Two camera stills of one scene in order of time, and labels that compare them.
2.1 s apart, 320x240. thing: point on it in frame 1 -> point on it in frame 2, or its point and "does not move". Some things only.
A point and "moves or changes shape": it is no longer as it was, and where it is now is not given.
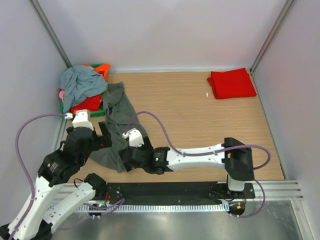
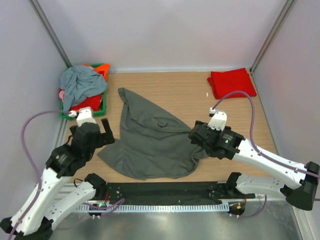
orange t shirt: [104, 67] does not move
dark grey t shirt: [119, 115] moves or changes shape
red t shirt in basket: [92, 103] does not move
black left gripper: [102, 141] does not move
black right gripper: [146, 148] -> [218, 132]
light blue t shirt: [78, 82] does not move
